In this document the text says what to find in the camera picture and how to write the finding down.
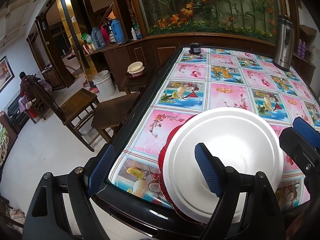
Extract large red plate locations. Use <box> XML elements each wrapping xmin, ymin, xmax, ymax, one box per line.
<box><xmin>157</xmin><ymin>114</ymin><xmax>208</xmax><ymax>224</ymax></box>

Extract white plastic bucket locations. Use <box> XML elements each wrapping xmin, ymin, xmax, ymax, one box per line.
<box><xmin>92</xmin><ymin>70</ymin><xmax>117</xmax><ymax>98</ymax></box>

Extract framed wall picture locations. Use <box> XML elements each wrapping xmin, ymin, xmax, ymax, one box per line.
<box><xmin>0</xmin><ymin>55</ymin><xmax>15</xmax><ymax>92</ymax></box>

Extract wicker basket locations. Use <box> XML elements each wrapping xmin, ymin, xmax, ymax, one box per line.
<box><xmin>41</xmin><ymin>65</ymin><xmax>63</xmax><ymax>90</ymax></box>

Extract small wooden side table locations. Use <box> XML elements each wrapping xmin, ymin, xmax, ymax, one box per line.
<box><xmin>120</xmin><ymin>66</ymin><xmax>154</xmax><ymax>95</ymax></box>

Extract small black jar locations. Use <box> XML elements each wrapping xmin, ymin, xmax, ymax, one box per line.
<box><xmin>188</xmin><ymin>42</ymin><xmax>201</xmax><ymax>54</ymax></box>

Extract stacked bowls on stool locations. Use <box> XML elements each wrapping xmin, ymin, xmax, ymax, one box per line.
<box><xmin>127</xmin><ymin>61</ymin><xmax>145</xmax><ymax>74</ymax></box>

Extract dark red bowl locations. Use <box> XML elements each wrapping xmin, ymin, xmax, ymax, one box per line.
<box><xmin>126</xmin><ymin>70</ymin><xmax>147</xmax><ymax>79</ymax></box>

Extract white bowl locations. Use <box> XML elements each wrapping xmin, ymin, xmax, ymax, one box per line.
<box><xmin>162</xmin><ymin>107</ymin><xmax>284</xmax><ymax>224</ymax></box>

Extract wooden cabinet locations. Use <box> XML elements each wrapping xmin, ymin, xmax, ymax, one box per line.
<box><xmin>85</xmin><ymin>34</ymin><xmax>315</xmax><ymax>85</ymax></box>

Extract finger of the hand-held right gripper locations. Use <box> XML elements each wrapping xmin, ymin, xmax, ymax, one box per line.
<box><xmin>279</xmin><ymin>127</ymin><xmax>315</xmax><ymax>178</ymax></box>
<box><xmin>292</xmin><ymin>116</ymin><xmax>320</xmax><ymax>153</ymax></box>

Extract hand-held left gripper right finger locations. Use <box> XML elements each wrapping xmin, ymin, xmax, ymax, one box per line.
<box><xmin>194</xmin><ymin>142</ymin><xmax>287</xmax><ymax>240</ymax></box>

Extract blue thermos flask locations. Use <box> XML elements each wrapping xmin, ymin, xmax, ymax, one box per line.
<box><xmin>111</xmin><ymin>19</ymin><xmax>125</xmax><ymax>44</ymax></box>

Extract blue water jug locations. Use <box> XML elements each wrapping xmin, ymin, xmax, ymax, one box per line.
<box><xmin>90</xmin><ymin>27</ymin><xmax>104</xmax><ymax>49</ymax></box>

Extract stainless steel thermos jug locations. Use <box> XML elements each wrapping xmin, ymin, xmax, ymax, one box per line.
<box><xmin>272</xmin><ymin>14</ymin><xmax>293</xmax><ymax>71</ymax></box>

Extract black sofa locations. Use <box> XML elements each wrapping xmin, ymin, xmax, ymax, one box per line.
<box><xmin>7</xmin><ymin>96</ymin><xmax>30</xmax><ymax>130</ymax></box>

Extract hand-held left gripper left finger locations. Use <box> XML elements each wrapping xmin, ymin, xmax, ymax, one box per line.
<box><xmin>22</xmin><ymin>144</ymin><xmax>115</xmax><ymax>240</ymax></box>

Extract pink thermos flask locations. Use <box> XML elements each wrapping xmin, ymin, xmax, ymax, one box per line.
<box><xmin>100</xmin><ymin>25</ymin><xmax>110</xmax><ymax>45</ymax></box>

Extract dark wooden stool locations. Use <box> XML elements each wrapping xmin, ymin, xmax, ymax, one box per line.
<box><xmin>91</xmin><ymin>92</ymin><xmax>140</xmax><ymax>143</ymax></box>

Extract black rimmed table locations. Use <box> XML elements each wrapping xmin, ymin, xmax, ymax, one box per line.
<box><xmin>91</xmin><ymin>44</ymin><xmax>320</xmax><ymax>240</ymax></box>

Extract printed pink and blue tablecloth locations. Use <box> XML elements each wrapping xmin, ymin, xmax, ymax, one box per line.
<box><xmin>107</xmin><ymin>46</ymin><xmax>320</xmax><ymax>210</ymax></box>

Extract wooden chair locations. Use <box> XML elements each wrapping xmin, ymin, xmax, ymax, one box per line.
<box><xmin>25</xmin><ymin>75</ymin><xmax>100</xmax><ymax>153</ymax></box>

